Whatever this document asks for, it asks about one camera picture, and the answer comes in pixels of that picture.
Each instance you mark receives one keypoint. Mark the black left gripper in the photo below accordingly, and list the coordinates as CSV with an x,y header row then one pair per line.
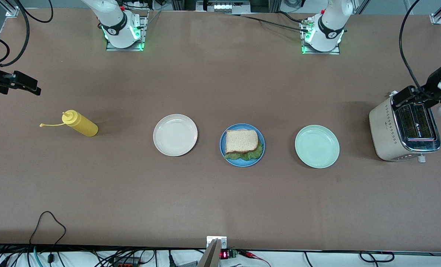
x,y
433,82

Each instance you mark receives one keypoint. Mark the yellow mustard squeeze bottle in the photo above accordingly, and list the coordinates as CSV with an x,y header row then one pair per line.
x,y
81,126

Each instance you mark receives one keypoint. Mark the toasted bread slice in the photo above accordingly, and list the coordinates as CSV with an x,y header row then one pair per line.
x,y
241,141

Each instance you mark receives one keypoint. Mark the green lettuce leaf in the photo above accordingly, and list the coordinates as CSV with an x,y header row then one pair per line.
x,y
242,157

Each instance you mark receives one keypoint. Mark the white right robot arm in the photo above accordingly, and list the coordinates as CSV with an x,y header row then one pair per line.
x,y
113,22

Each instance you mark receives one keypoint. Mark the pale green round plate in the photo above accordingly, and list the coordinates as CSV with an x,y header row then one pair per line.
x,y
317,146

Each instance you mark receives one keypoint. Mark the beige round plate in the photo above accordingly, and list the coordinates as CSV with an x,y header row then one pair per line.
x,y
175,135

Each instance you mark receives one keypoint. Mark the blue round plate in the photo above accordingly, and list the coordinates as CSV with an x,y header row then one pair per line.
x,y
244,164

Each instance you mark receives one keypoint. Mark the cream and chrome toaster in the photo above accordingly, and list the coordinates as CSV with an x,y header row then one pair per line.
x,y
383,129

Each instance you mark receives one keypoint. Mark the grey electronics box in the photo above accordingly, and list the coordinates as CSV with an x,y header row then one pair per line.
x,y
224,6

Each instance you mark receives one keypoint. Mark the red LED display module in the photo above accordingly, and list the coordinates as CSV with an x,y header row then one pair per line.
x,y
225,254

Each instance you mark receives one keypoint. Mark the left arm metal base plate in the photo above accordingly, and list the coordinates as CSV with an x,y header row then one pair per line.
x,y
333,52

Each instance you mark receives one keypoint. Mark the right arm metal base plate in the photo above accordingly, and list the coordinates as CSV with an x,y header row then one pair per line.
x,y
124,49

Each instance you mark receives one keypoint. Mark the silver camera mount bracket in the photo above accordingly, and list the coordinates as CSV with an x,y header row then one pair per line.
x,y
216,243

